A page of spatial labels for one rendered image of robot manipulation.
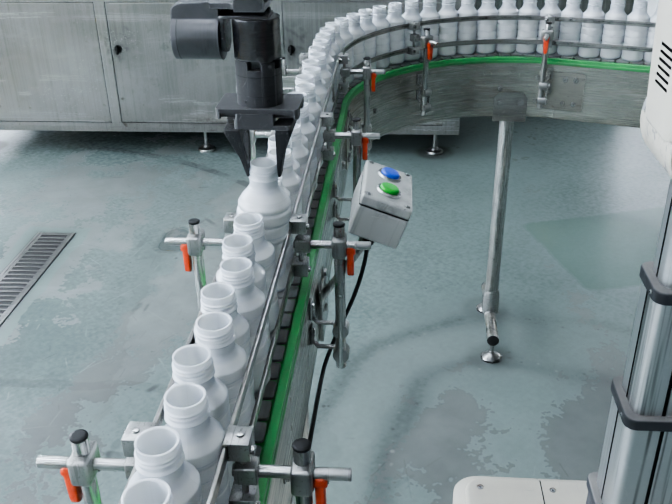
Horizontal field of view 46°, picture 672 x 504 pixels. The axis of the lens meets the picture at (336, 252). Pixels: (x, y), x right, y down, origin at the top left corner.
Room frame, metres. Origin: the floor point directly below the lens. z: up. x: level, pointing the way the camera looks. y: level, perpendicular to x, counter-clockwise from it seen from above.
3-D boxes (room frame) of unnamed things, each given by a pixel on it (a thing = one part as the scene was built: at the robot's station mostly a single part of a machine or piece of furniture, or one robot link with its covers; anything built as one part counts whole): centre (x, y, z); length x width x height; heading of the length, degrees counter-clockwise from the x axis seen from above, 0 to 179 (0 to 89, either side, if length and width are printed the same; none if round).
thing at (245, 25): (0.96, 0.10, 1.38); 0.07 x 0.06 x 0.07; 85
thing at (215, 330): (0.66, 0.12, 1.08); 0.06 x 0.06 x 0.17
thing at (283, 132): (0.96, 0.08, 1.25); 0.07 x 0.07 x 0.09; 85
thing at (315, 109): (1.48, 0.05, 1.08); 0.06 x 0.06 x 0.17
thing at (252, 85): (0.96, 0.09, 1.32); 0.10 x 0.07 x 0.07; 85
